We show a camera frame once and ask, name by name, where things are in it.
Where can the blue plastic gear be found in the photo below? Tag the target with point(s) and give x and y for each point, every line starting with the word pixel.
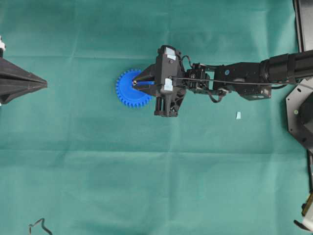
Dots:
pixel 127 95

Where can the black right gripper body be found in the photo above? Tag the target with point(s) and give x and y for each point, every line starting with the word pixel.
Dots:
pixel 168 79

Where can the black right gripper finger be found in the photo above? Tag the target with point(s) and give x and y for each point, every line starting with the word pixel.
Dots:
pixel 148 74
pixel 147 89

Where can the black left gripper tip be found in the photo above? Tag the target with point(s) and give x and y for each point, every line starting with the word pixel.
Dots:
pixel 15 82

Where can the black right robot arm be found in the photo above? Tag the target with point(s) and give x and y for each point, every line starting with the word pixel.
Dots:
pixel 252 81

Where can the green table cloth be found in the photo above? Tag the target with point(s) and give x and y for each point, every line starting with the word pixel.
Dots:
pixel 74 155

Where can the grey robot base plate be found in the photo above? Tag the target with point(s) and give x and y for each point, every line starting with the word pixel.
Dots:
pixel 300 113

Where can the black frame top right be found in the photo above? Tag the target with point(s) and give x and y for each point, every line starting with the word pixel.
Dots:
pixel 304 23

